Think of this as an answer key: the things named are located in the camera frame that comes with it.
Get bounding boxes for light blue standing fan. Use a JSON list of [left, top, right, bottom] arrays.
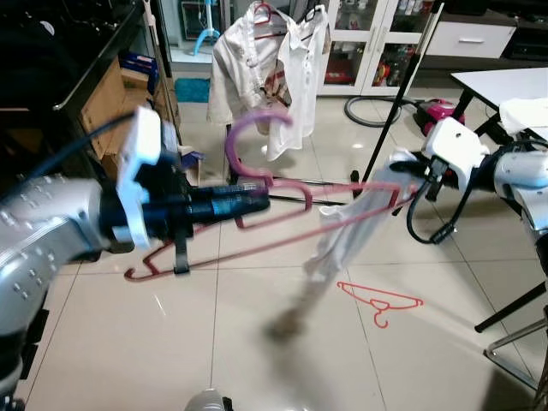
[[189, 0, 229, 58]]

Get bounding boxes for white drawer unit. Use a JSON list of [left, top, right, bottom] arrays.
[[425, 21, 518, 62]]

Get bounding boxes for black desk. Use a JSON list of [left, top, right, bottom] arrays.
[[0, 0, 161, 187]]

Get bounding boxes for magenta vacuum cleaner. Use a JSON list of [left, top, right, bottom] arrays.
[[414, 98, 468, 139]]

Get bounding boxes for cream shirt plaid trim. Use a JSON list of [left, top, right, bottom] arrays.
[[207, 3, 298, 131]]

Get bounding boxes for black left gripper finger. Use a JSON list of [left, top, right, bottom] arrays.
[[193, 204, 268, 225], [190, 183, 271, 206]]

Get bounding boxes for white collared shirt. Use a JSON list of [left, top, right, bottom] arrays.
[[265, 5, 335, 164]]

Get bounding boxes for white glass-door cabinet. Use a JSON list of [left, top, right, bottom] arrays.
[[321, 0, 439, 98]]

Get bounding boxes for blue box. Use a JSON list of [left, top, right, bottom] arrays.
[[118, 50, 161, 88]]

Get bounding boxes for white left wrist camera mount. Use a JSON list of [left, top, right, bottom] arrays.
[[115, 106, 165, 252]]

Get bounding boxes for chrome and black clothes rack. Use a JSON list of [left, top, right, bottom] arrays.
[[141, 0, 448, 200]]

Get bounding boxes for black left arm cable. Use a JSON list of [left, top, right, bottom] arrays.
[[0, 111, 134, 185]]

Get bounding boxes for white table black legs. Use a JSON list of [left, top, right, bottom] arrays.
[[449, 66, 548, 337]]

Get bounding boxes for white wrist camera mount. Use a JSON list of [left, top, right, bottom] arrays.
[[115, 106, 165, 252], [423, 117, 491, 192]]

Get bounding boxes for teal rug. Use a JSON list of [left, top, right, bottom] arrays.
[[174, 76, 212, 104]]

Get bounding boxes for large cardboard box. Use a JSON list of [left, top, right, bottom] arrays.
[[80, 54, 178, 161]]

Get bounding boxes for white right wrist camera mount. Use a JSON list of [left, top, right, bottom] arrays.
[[423, 117, 491, 192]]

